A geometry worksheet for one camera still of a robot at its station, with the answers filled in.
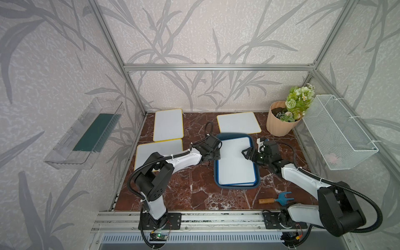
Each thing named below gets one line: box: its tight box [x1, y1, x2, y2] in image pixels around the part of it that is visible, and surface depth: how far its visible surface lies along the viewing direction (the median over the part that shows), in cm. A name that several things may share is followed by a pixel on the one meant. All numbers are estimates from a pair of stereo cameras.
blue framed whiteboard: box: [217, 136, 257, 186], surface depth 88 cm
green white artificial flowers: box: [275, 83, 316, 123], surface depth 91 cm
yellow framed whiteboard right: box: [216, 111, 262, 135], surface depth 118 cm
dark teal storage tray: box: [213, 133, 261, 190], surface depth 88 cm
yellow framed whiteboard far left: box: [153, 108, 184, 143], surface depth 118 cm
